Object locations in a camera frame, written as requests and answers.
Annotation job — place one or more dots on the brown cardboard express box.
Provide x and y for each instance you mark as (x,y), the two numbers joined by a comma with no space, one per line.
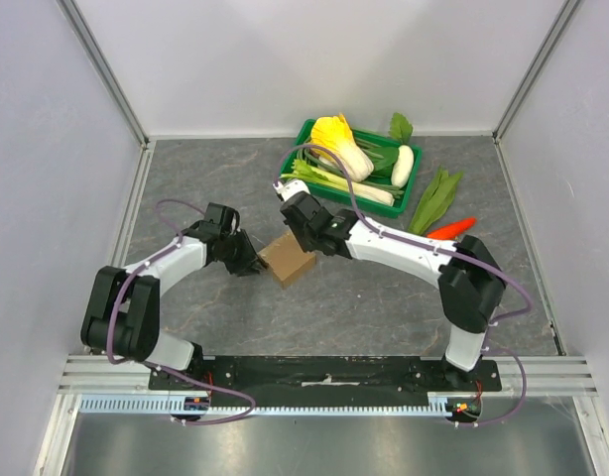
(286,260)

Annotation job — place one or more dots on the slotted cable duct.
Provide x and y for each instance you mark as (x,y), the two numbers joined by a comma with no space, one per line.
(187,406)

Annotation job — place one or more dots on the orange carrot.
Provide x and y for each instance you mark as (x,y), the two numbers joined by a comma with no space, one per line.
(452,230)

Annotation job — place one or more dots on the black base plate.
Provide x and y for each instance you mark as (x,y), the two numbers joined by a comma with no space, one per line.
(248,374)

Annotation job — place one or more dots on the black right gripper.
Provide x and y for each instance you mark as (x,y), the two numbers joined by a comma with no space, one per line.
(295,215)

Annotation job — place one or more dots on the dark green leaf vegetable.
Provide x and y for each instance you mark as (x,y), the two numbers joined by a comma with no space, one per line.
(383,158)

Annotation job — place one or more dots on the white radish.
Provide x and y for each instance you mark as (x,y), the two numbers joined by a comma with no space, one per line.
(403,166)

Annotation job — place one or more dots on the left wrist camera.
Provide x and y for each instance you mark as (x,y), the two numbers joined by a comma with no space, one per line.
(234,222)

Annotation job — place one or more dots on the green leafy lettuce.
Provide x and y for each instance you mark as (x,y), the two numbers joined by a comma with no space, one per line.
(435,201)

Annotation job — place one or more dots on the yellow napa cabbage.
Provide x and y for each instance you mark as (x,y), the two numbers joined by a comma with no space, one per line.
(333,133)

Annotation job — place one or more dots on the celery stalk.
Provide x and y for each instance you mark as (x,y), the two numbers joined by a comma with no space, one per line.
(315,175)

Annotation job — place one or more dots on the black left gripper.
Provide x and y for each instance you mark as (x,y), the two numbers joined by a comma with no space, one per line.
(250,259)

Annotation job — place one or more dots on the green plastic tray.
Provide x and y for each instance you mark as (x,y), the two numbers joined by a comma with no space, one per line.
(340,196)

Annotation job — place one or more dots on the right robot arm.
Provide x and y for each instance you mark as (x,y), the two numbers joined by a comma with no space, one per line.
(461,271)

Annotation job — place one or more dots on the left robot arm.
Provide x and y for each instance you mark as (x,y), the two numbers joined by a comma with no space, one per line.
(123,314)

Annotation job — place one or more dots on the green long beans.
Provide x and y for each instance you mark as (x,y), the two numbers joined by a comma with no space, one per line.
(316,160)

